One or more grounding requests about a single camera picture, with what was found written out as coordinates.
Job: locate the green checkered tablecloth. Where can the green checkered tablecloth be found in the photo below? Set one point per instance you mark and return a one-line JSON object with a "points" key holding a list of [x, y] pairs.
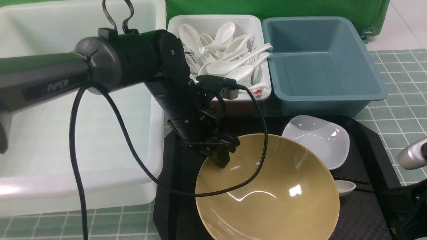
{"points": [[400, 119]]}

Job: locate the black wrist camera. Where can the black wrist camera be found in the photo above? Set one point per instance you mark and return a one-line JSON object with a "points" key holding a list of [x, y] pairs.
{"points": [[217, 86]]}

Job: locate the large translucent white tub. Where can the large translucent white tub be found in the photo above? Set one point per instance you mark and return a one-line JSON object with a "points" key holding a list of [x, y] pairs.
{"points": [[36, 173]]}

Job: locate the white spoon bin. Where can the white spoon bin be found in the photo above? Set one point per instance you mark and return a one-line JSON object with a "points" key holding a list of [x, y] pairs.
{"points": [[248, 37]]}

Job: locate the white spoon long middle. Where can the white spoon long middle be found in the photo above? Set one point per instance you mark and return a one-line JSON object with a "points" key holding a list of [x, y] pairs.
{"points": [[225, 67]]}

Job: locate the white spoon blue logo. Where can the white spoon blue logo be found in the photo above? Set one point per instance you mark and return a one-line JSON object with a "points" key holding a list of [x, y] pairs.
{"points": [[191, 61]]}

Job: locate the yellow noodle bowl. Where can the yellow noodle bowl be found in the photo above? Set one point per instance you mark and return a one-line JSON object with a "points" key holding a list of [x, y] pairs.
{"points": [[293, 197]]}

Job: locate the green backdrop cloth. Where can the green backdrop cloth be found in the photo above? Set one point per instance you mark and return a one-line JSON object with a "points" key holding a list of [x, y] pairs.
{"points": [[362, 13]]}

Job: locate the black serving tray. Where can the black serving tray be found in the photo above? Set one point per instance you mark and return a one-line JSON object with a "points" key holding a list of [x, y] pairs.
{"points": [[361, 213]]}

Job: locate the white soup spoon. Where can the white soup spoon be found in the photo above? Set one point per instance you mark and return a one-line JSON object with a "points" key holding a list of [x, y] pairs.
{"points": [[344, 187]]}

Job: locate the metal clamp on backdrop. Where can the metal clamp on backdrop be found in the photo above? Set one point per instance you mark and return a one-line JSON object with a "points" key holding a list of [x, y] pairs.
{"points": [[366, 33]]}

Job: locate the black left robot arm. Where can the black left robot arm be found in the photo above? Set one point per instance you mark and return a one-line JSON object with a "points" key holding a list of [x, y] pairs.
{"points": [[111, 62]]}

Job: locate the white spoon front large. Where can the white spoon front large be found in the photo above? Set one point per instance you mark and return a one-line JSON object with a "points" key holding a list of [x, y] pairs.
{"points": [[244, 72]]}

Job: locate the white spoon top right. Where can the white spoon top right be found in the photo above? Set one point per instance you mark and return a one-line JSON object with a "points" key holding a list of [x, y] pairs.
{"points": [[223, 35]]}

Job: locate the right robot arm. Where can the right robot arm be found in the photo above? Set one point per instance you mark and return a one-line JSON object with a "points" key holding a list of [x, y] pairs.
{"points": [[406, 206]]}

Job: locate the teal plastic bin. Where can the teal plastic bin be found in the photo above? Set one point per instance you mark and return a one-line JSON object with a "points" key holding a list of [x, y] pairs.
{"points": [[320, 66]]}

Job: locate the white spoon top left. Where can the white spoon top left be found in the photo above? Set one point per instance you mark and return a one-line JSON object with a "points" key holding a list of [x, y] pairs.
{"points": [[190, 38]]}

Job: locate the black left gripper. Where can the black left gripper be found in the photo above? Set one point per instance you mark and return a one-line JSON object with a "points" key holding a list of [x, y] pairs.
{"points": [[191, 115]]}

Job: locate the small white square dish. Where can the small white square dish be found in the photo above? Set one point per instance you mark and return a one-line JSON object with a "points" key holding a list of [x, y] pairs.
{"points": [[327, 140]]}

